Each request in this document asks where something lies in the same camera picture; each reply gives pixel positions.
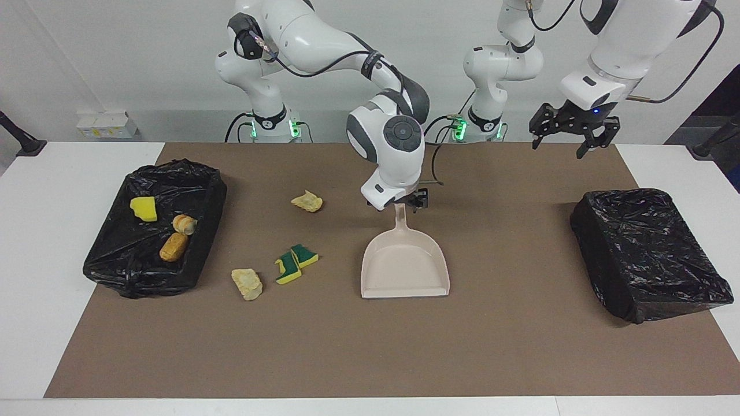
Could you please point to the bright yellow sponge piece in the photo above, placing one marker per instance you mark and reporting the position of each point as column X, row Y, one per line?
column 144, row 209

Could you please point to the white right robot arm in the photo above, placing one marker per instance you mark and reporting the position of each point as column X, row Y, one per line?
column 393, row 156

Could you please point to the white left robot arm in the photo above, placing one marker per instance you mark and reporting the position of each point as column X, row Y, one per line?
column 503, row 63

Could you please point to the orange brown sponge piece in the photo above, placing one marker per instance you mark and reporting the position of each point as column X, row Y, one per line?
column 174, row 247

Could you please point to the white wall socket box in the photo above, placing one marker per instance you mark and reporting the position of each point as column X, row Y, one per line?
column 107, row 125

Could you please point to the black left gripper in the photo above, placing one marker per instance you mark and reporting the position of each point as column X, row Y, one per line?
column 581, row 118

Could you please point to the beige plastic dustpan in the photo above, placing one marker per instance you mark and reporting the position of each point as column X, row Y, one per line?
column 404, row 271

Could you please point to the black stand foot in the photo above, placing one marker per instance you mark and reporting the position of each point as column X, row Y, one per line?
column 26, row 144
column 708, row 147

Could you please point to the brown table mat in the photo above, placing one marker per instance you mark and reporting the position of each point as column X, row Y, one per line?
column 370, row 346

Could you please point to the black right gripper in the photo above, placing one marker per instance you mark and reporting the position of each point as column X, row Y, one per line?
column 419, row 199

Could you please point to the green yellow sponge piece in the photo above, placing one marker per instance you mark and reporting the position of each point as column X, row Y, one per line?
column 287, row 271
column 305, row 255

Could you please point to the bin with black bag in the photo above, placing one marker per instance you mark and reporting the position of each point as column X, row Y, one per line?
column 121, row 260
column 647, row 254

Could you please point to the pale yellow sponge scrap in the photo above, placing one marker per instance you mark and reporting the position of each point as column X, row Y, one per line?
column 184, row 225
column 307, row 201
column 247, row 283

